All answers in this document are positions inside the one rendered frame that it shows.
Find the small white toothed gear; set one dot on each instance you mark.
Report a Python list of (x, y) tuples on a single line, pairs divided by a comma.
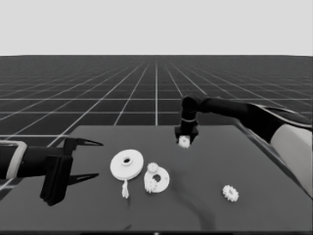
[(153, 187), (187, 143), (155, 168)]

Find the large thick white disc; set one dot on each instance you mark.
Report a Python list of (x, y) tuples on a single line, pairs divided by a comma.
[(119, 168)]

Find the medium white toothed gear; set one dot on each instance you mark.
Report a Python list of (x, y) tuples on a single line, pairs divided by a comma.
[(234, 194)]

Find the round white carrier with pins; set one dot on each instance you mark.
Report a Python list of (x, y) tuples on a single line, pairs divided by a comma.
[(164, 183)]

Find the small thin white T-piece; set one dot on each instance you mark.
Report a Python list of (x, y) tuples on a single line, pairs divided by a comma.
[(125, 192)]

